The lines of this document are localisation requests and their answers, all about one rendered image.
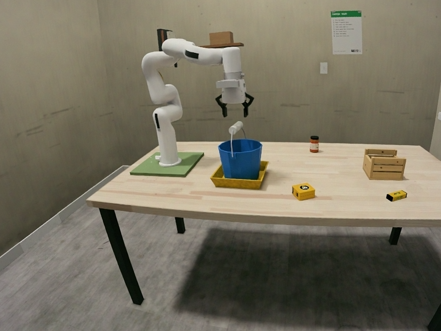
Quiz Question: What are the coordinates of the small wooden crate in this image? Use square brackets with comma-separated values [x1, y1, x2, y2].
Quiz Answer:
[363, 149, 407, 181]

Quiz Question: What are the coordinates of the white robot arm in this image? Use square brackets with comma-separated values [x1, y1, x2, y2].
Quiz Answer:
[142, 39, 245, 167]

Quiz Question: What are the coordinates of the yellow pocket level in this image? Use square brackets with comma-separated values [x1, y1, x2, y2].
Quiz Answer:
[386, 190, 407, 202]

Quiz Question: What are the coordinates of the yellow square tray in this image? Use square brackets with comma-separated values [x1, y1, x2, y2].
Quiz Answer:
[210, 161, 269, 190]

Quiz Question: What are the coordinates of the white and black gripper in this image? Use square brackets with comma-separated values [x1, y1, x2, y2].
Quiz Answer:
[215, 78, 254, 117]

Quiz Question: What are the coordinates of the small brown glass jar with black lid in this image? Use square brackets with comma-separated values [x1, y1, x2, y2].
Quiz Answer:
[310, 136, 319, 153]

